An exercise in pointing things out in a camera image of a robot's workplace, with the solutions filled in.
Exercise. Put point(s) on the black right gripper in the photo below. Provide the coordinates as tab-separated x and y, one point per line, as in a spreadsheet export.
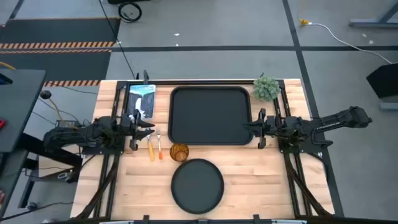
264	129

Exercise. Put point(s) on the black angular furniture piece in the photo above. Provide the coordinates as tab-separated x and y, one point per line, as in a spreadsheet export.
384	81

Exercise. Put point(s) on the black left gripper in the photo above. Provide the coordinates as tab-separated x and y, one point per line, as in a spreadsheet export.
134	124

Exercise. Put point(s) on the black round knob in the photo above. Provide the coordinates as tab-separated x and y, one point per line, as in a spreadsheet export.
45	94

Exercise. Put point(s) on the green artificial plant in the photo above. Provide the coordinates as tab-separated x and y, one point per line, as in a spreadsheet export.
266	89

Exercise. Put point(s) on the black round plate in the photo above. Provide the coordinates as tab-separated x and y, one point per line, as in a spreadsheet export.
197	186

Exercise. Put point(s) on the grey metal table leg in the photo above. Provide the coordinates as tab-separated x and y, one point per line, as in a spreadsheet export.
373	22

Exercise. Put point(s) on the black rectangular tray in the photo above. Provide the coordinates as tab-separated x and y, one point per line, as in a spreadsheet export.
210	115

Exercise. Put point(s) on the grey side desk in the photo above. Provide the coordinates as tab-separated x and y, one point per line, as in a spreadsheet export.
18	105

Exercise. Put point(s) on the black power supply box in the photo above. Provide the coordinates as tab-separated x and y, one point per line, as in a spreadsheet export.
66	124

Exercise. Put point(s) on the amber ribbed cup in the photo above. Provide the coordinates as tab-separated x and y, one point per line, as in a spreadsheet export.
179	152

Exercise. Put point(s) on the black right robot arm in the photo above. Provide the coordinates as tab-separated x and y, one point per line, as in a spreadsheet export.
329	123

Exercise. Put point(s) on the black hazard-striped floor mat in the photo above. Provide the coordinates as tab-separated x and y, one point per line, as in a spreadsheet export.
59	31
56	67

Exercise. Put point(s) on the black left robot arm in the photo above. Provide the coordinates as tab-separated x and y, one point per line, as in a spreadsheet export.
77	135

